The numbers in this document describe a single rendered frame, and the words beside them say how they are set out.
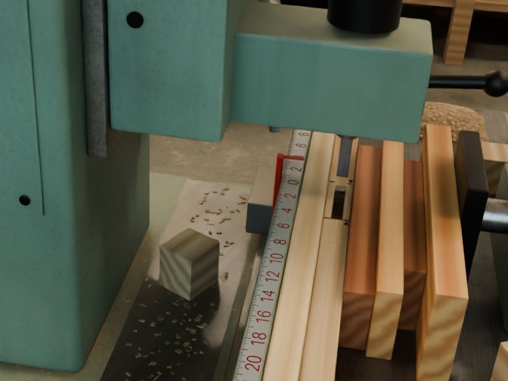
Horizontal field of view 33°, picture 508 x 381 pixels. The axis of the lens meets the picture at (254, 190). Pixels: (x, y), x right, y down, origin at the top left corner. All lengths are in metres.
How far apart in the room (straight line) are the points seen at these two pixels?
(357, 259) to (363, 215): 0.06
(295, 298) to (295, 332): 0.03
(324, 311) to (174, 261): 0.24
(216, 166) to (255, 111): 1.97
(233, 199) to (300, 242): 0.33
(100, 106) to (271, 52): 0.12
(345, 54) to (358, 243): 0.13
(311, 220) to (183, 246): 0.18
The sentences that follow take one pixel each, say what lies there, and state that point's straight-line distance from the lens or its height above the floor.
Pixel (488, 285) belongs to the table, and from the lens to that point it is 0.67.
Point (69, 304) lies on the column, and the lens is 0.65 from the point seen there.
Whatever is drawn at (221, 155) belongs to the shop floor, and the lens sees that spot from 2.65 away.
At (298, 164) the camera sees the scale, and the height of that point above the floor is 0.96.
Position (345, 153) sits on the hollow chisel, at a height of 0.97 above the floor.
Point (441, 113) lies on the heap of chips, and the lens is 0.87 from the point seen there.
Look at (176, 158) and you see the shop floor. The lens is 2.62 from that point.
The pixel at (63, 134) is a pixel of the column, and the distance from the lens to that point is 0.58.
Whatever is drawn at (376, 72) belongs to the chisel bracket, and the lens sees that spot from 0.60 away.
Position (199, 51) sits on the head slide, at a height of 1.07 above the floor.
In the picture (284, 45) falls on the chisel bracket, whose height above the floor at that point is 1.06.
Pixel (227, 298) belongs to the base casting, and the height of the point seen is 0.80.
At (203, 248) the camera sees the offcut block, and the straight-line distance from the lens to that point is 0.76.
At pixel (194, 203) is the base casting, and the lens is 0.90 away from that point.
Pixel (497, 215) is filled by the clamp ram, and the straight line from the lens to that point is 0.64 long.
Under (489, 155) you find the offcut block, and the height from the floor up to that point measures 0.93.
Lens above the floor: 1.28
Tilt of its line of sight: 31 degrees down
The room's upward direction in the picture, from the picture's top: 4 degrees clockwise
